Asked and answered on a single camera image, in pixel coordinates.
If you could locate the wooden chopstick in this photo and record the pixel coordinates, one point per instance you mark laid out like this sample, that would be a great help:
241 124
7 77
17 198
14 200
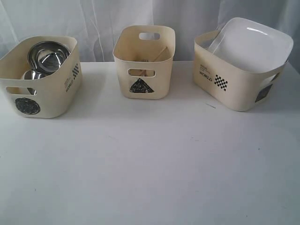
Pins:
160 53

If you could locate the stainless steel bowl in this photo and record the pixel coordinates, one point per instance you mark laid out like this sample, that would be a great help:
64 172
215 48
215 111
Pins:
47 57

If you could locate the white square plate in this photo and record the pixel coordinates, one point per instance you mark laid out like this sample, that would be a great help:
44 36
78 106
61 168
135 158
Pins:
251 46

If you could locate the steel mug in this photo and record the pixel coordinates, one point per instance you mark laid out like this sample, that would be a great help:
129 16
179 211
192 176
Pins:
32 75

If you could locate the cream bin triangle sticker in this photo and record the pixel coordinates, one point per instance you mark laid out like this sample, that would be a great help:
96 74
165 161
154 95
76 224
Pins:
139 77

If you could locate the cream bin square sticker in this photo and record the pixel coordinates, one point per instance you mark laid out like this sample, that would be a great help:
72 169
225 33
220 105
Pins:
233 87

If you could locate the cream bin circle sticker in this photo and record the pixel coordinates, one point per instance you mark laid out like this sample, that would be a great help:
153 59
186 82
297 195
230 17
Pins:
46 97

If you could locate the white curtain backdrop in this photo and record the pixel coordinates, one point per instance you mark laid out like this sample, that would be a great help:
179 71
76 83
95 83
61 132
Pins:
97 24

